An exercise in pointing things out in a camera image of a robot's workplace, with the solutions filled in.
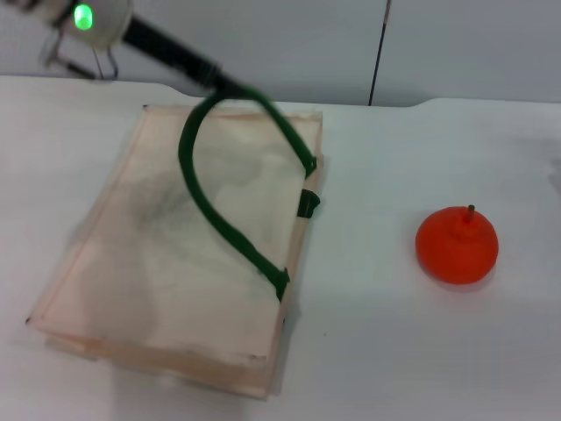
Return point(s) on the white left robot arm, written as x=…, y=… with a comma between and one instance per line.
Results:
x=94, y=19

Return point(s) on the orange toy fruit with stem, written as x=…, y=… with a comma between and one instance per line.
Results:
x=456, y=247

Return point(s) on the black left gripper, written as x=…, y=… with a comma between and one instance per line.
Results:
x=168, y=46

